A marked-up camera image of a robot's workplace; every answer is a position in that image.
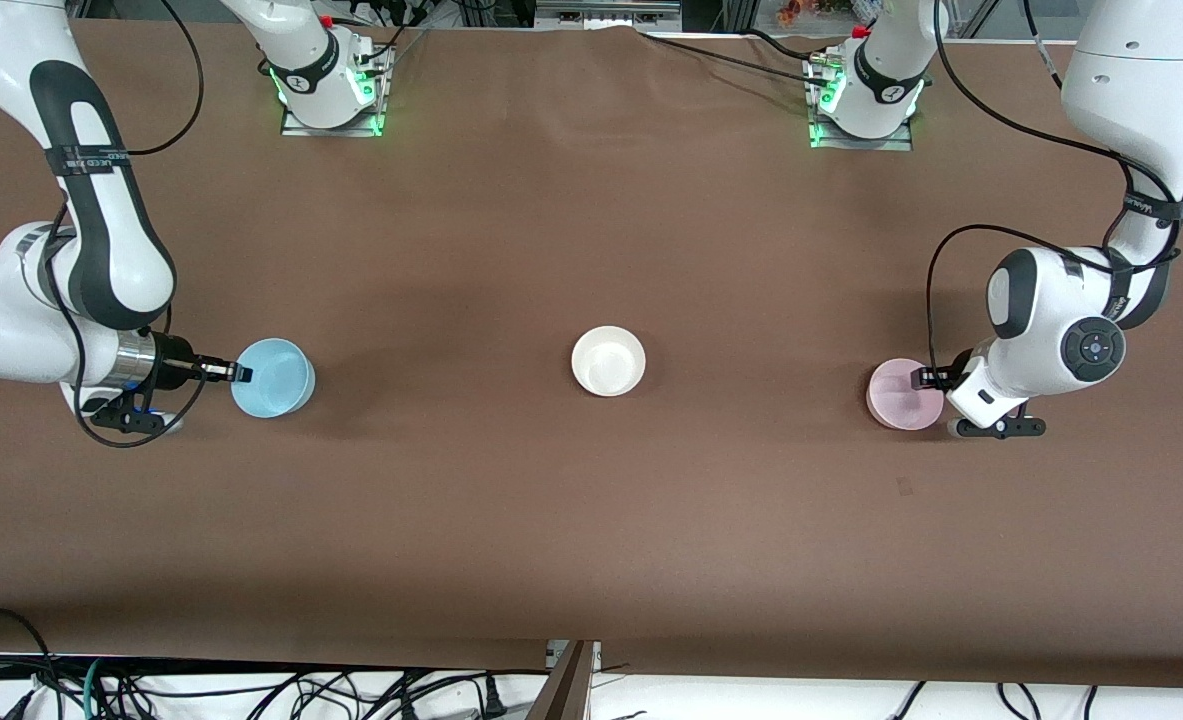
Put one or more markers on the black power plug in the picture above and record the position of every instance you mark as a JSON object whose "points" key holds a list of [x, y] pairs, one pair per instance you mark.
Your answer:
{"points": [[492, 697]]}

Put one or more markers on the light pink bowl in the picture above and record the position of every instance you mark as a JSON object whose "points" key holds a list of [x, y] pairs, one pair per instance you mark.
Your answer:
{"points": [[896, 395]]}

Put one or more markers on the brown table cover sheet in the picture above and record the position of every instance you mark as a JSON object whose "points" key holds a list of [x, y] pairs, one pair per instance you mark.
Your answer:
{"points": [[591, 520]]}

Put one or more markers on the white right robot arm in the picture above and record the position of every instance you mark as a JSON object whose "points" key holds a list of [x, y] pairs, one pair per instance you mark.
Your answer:
{"points": [[11, 330]]}

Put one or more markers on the white bowl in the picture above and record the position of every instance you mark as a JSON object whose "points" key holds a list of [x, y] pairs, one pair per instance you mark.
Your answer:
{"points": [[607, 362]]}

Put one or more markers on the light blue bowl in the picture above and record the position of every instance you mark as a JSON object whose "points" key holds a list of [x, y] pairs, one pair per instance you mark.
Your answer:
{"points": [[276, 380]]}

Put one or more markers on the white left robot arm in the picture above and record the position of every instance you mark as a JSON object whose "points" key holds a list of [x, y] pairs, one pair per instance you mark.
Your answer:
{"points": [[1051, 330]]}

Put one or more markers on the aluminium profile post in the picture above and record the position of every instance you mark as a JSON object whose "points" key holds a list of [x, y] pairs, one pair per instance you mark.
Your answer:
{"points": [[563, 690]]}

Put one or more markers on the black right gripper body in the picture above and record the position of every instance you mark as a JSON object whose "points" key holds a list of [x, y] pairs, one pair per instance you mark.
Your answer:
{"points": [[173, 359]]}

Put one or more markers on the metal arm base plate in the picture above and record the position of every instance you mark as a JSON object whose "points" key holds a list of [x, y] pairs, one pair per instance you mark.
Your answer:
{"points": [[296, 126], [901, 142]]}

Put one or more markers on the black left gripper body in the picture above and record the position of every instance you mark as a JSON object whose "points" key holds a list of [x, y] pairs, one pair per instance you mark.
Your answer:
{"points": [[957, 366]]}

